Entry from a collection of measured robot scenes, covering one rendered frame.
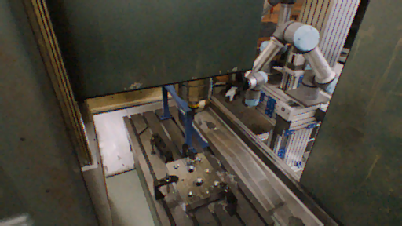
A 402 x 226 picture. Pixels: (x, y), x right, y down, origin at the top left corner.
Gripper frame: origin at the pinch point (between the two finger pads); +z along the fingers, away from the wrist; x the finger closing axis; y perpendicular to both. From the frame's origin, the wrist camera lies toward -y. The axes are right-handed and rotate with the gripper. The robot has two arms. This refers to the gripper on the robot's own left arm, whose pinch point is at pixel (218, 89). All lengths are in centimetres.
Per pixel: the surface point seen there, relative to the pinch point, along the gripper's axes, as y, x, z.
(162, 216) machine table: 54, -8, 38
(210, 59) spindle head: -22.2, -12.4, 19.8
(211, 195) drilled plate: 45, -19, 17
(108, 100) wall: 47, 105, 16
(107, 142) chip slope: 70, 82, 30
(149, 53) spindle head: -25.9, -6.9, 40.3
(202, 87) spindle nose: -9.1, -8.0, 18.1
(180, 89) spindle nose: -7.1, -1.5, 24.1
